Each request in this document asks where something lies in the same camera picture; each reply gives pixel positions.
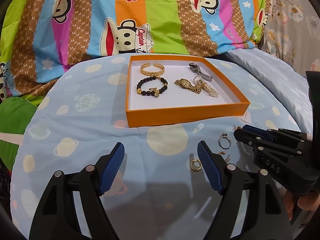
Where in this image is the silver ring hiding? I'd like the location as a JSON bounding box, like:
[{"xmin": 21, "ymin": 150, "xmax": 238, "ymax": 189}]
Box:
[{"xmin": 218, "ymin": 132, "xmax": 232, "ymax": 150}]

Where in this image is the gold hoop earring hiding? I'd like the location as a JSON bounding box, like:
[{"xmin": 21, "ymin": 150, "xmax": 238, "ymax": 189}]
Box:
[
  {"xmin": 218, "ymin": 151, "xmax": 231, "ymax": 163},
  {"xmin": 190, "ymin": 159, "xmax": 202, "ymax": 172}
]

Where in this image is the pearl gold tassel jewelry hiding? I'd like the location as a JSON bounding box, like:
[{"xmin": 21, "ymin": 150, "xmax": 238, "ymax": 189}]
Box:
[{"xmin": 193, "ymin": 75, "xmax": 219, "ymax": 98}]

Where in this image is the gold wristwatch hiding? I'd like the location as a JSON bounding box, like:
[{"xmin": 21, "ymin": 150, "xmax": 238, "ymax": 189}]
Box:
[{"xmin": 174, "ymin": 78, "xmax": 202, "ymax": 94}]

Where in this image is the black bead bracelet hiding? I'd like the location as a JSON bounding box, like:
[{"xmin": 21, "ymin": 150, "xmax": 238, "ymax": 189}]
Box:
[{"xmin": 136, "ymin": 76, "xmax": 169, "ymax": 99}]

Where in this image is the gold butterfly pendant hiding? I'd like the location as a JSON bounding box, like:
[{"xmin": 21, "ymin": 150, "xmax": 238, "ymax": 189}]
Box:
[{"xmin": 149, "ymin": 87, "xmax": 158, "ymax": 94}]

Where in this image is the right hand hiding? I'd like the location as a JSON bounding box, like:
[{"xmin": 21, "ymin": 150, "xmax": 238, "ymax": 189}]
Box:
[{"xmin": 283, "ymin": 191, "xmax": 320, "ymax": 220}]

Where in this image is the light blue plain pillow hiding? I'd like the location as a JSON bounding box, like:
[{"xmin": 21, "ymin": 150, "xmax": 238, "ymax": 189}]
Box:
[{"xmin": 226, "ymin": 48, "xmax": 313, "ymax": 133}]

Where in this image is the green cloth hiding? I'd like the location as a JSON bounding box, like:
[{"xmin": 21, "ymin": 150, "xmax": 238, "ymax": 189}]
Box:
[{"xmin": 1, "ymin": 97, "xmax": 37, "ymax": 171}]

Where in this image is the grey floral bedsheet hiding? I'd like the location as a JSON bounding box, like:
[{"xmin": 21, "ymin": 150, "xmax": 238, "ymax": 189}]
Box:
[{"xmin": 259, "ymin": 0, "xmax": 319, "ymax": 77}]

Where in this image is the silver metal clip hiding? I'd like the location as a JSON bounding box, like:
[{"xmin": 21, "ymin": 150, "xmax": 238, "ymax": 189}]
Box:
[{"xmin": 189, "ymin": 62, "xmax": 213, "ymax": 82}]

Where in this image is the orange shallow box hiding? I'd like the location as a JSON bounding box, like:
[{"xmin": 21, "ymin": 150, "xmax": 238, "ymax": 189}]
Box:
[{"xmin": 126, "ymin": 54, "xmax": 250, "ymax": 128}]

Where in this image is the colourful monkey print quilt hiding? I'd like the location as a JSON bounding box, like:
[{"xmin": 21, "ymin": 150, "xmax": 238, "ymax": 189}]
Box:
[{"xmin": 1, "ymin": 0, "xmax": 270, "ymax": 100}]

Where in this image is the gold chain bangle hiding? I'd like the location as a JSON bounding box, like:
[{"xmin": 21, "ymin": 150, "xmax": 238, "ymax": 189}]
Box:
[{"xmin": 140, "ymin": 63, "xmax": 165, "ymax": 76}]

